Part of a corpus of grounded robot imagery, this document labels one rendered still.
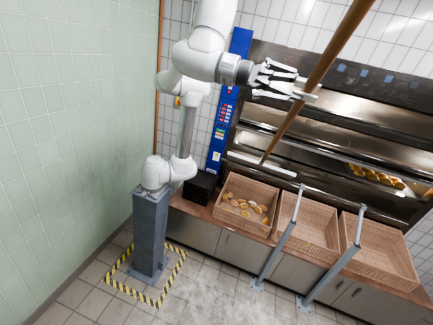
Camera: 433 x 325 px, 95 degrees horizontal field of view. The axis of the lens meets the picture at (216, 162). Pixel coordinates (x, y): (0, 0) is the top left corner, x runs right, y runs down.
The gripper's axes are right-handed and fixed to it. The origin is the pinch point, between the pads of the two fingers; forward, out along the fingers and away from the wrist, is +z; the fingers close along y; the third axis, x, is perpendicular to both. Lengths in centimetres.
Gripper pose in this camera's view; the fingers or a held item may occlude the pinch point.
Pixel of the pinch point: (305, 90)
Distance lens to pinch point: 65.3
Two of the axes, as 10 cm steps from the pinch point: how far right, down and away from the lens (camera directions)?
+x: -0.9, -2.0, -9.8
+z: 9.3, 3.2, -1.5
